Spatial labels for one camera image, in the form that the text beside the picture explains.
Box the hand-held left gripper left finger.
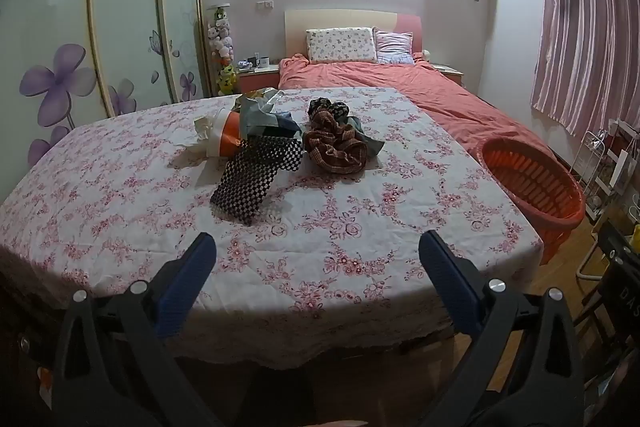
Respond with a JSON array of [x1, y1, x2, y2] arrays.
[[52, 232, 236, 427]]

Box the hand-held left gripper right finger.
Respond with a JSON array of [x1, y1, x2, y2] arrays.
[[418, 229, 586, 427]]

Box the orange plastic basket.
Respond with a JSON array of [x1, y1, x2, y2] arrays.
[[481, 138, 586, 265]]

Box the pink floral tablecloth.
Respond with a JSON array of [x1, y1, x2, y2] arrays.
[[0, 86, 546, 368]]

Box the black white checkered cloth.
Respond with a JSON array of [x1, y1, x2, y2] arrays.
[[210, 136, 306, 227]]

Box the grey teal cloth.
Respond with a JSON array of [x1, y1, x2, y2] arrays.
[[347, 116, 386, 156]]

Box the brown plaid scrunchie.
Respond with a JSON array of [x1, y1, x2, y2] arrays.
[[302, 112, 370, 175]]

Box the blue tissue packet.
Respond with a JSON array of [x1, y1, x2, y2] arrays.
[[241, 107, 303, 140]]

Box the bed with red duvet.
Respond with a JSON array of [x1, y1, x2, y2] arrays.
[[277, 54, 556, 158]]

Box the wooden bedside table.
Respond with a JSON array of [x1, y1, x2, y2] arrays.
[[430, 63, 465, 86]]

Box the black floral scrunchie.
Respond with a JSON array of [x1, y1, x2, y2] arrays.
[[307, 98, 351, 125]]

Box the pink bedside table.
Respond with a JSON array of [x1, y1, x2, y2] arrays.
[[237, 64, 281, 95]]

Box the pink striped pillow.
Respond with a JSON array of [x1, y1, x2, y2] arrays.
[[372, 27, 416, 66]]

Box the hanging plush toys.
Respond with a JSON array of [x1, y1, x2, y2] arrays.
[[206, 4, 238, 96]]

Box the white floral pillow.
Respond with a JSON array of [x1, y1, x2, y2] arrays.
[[305, 28, 379, 64]]

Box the pink curtain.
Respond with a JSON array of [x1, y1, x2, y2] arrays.
[[530, 0, 640, 140]]

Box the cream pink headboard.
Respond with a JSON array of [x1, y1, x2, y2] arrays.
[[284, 9, 423, 60]]

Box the wardrobe with purple flowers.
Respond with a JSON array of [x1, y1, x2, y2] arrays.
[[0, 0, 208, 202]]

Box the white wire rack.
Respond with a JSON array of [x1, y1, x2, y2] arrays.
[[570, 119, 640, 223]]

